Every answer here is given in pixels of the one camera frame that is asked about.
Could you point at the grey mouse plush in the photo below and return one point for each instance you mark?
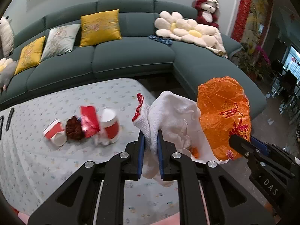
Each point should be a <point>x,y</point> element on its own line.
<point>8,77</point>

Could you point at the blue patterned cloth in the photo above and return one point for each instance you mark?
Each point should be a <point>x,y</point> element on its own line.
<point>160,40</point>

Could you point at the red wall hanging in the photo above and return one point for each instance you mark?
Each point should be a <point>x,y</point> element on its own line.
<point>241,11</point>

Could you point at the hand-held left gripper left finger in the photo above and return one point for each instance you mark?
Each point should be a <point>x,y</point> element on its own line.
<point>140,159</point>

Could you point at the large framed painting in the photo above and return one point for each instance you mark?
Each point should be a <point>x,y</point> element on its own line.
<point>260,11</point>

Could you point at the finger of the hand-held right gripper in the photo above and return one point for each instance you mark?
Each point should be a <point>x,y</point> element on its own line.
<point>260,145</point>
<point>243,145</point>

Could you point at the small yellow embroidered cushion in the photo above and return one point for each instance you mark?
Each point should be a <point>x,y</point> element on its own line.
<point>30,55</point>

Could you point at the dark red bear plush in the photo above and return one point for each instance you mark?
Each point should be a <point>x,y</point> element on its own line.
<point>206,11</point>

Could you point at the brown scrunchie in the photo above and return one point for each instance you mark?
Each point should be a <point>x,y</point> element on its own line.
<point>74,129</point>

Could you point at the dark green sectional sofa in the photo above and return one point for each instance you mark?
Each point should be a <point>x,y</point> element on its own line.
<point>131,58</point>

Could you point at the orange plastic bag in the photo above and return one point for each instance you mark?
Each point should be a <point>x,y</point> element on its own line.
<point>222,112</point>

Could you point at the white knit glove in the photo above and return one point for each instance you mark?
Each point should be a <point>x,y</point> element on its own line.
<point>144,119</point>

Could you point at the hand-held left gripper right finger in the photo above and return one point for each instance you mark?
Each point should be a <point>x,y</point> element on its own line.
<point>160,159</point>

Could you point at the large yellow embroidered cushion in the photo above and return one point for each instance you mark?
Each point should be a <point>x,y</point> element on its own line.
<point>100,28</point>

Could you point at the light grey embroidered cushion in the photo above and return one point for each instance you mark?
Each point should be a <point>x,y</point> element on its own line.
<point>59,42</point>

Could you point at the potted flowering plant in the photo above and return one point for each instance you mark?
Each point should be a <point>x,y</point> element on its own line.
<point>253,61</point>

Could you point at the beige quilted blanket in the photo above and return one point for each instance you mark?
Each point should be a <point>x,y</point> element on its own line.
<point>219,45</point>

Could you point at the short red white paper cup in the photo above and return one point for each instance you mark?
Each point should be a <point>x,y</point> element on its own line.
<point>55,133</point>

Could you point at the pink fleece blanket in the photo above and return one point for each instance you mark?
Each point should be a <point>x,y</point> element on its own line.
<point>23,220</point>

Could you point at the white panda plush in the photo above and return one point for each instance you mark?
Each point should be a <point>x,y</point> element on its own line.
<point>6,36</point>

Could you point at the black remote control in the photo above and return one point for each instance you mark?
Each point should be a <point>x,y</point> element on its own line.
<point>1,126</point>
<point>9,118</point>

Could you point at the red paper box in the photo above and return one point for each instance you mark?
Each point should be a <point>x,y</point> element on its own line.
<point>90,121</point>

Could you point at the cream flower cushion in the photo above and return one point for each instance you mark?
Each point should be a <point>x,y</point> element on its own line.
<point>166,24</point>
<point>201,36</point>

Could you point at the tall red white paper cup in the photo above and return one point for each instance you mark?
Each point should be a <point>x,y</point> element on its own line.
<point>110,126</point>

